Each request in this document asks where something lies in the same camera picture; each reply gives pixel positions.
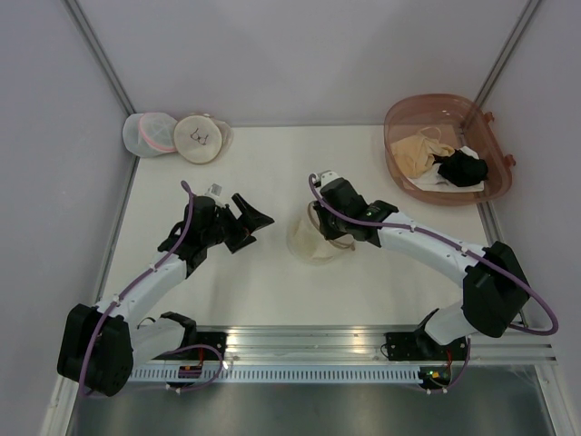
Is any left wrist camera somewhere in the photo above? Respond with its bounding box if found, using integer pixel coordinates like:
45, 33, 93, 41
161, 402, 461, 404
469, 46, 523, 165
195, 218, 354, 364
204, 183, 222, 203

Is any aluminium frame post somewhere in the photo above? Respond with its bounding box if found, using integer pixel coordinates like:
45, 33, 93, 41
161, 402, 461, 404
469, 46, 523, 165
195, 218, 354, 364
61, 0, 135, 116
474, 0, 545, 108

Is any white garment in basket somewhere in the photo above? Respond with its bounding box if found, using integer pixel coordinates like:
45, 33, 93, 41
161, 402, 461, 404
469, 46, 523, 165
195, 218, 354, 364
409, 147, 486, 193

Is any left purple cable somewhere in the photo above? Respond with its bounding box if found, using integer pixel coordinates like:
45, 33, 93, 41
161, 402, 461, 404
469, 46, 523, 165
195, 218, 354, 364
77, 179, 230, 400

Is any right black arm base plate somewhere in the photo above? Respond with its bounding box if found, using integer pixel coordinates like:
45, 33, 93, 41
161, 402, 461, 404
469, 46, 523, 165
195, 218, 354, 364
384, 317, 468, 362

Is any white pink-trim mesh laundry bag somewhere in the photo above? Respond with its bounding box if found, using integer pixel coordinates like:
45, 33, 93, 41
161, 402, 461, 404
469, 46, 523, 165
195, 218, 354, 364
122, 113, 177, 158

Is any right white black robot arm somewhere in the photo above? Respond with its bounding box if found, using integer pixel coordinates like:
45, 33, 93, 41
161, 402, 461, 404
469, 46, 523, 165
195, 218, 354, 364
309, 172, 529, 358

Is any black garment in basket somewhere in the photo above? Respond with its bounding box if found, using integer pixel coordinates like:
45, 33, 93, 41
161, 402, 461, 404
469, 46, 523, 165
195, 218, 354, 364
435, 150, 488, 187

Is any white slotted cable duct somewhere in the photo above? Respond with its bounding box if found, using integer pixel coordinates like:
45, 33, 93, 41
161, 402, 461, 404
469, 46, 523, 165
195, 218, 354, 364
129, 363, 422, 384

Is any beige mesh bag at back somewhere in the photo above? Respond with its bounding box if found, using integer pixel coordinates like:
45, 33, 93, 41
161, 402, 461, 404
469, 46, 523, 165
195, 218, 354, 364
173, 114, 233, 165

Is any beige bra in basket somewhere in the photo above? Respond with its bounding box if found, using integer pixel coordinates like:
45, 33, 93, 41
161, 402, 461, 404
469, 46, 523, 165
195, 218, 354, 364
390, 126, 456, 179

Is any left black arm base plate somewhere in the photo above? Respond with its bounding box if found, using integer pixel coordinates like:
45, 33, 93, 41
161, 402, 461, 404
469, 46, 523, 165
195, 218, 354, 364
154, 331, 228, 362

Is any left aluminium frame post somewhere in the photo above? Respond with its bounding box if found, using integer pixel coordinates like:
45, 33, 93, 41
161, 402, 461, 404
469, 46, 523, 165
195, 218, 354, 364
61, 0, 135, 116

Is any aluminium front rail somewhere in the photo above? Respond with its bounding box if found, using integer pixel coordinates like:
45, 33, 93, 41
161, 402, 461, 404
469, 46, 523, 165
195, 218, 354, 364
131, 322, 556, 366

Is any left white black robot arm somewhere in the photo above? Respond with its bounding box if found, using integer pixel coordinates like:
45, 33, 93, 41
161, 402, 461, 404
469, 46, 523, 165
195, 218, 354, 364
56, 193, 274, 397

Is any brown translucent plastic basket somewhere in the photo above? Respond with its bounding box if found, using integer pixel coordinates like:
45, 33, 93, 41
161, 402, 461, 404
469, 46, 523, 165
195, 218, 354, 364
384, 94, 516, 206

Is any right aluminium frame post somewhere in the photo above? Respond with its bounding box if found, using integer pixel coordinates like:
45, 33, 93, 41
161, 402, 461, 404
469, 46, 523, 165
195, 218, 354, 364
474, 0, 545, 108

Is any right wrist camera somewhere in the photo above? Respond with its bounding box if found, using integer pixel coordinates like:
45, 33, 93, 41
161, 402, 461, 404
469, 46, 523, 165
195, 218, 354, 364
316, 171, 340, 188

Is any beige round mesh laundry bag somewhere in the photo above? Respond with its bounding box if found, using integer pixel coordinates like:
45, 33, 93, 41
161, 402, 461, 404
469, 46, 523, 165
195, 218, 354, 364
287, 202, 356, 265

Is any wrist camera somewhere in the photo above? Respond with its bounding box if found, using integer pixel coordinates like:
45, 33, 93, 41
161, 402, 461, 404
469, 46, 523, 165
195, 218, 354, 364
204, 183, 222, 203
316, 171, 340, 188

